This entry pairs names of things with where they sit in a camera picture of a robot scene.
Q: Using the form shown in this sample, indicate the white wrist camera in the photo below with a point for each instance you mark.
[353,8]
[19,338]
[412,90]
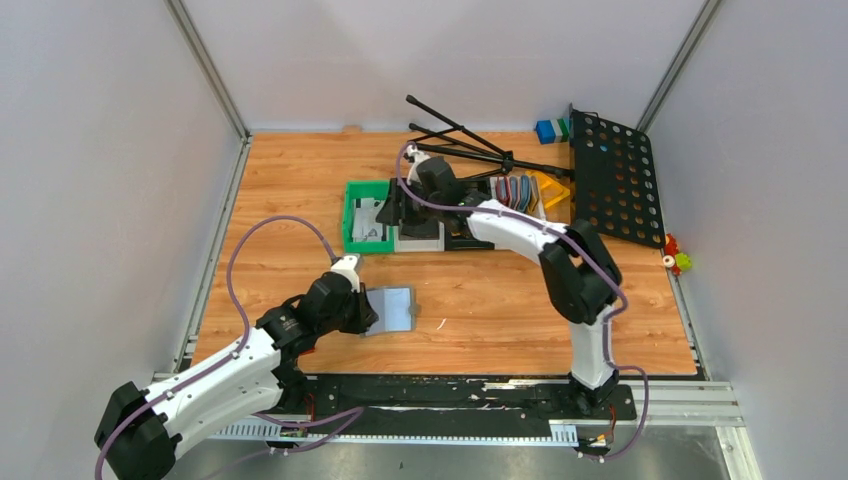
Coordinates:
[349,266]
[416,158]

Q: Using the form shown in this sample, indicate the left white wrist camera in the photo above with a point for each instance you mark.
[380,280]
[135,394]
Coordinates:
[349,266]

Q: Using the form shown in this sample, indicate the white cards in green bin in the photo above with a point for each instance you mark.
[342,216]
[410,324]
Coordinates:
[368,204]

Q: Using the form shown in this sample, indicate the yellow triangle frame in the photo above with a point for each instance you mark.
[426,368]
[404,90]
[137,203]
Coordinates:
[551,191]

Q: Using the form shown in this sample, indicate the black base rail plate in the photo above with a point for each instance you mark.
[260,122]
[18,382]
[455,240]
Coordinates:
[447,409]

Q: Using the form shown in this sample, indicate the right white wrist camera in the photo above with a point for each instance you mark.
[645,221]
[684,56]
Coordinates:
[416,158]

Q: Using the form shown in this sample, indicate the white bin with wallets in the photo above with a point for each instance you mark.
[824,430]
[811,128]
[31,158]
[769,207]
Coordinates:
[523,192]

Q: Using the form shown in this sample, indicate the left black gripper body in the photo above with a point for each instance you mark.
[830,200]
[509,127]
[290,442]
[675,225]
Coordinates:
[347,319]

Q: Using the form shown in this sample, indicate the small colourful toy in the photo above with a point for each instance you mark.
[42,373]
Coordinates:
[674,259]

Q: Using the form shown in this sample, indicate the grey card holder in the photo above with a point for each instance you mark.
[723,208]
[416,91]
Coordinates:
[396,308]

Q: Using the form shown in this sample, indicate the blue green toy blocks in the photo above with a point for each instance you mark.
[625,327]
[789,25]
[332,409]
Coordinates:
[553,131]

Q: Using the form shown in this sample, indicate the green plastic bin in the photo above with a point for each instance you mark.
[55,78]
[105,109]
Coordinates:
[364,189]

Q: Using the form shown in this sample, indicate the white plastic bin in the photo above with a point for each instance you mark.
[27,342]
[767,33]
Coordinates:
[404,245]

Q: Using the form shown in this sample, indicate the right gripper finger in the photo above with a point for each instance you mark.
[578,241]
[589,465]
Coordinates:
[392,212]
[396,190]

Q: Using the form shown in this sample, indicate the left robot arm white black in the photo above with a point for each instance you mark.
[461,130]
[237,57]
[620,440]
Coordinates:
[144,431]

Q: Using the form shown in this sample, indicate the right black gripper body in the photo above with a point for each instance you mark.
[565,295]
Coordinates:
[417,213]

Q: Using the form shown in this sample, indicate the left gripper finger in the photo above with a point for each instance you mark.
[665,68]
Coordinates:
[362,300]
[367,318]

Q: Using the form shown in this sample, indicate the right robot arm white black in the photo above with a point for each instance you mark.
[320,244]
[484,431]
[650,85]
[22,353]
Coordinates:
[581,278]

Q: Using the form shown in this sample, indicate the black music stand tripod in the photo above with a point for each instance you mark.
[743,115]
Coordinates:
[458,141]

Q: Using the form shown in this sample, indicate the black perforated stand plate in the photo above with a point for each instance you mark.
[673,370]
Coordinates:
[615,185]

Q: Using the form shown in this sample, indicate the white silver credit card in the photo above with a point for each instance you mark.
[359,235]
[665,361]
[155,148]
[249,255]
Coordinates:
[365,229]

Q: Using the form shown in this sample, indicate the black plastic bin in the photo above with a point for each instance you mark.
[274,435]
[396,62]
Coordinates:
[458,238]

